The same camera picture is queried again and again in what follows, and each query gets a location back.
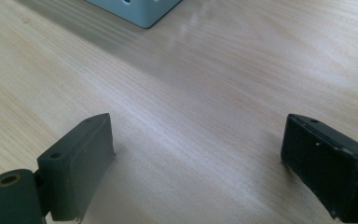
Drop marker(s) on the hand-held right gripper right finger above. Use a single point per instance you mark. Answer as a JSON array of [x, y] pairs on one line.
[[329, 168]]

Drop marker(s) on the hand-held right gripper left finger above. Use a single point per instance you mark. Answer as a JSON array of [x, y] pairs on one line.
[[74, 174]]

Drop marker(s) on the light blue plastic basket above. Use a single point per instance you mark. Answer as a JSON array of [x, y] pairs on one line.
[[140, 11]]

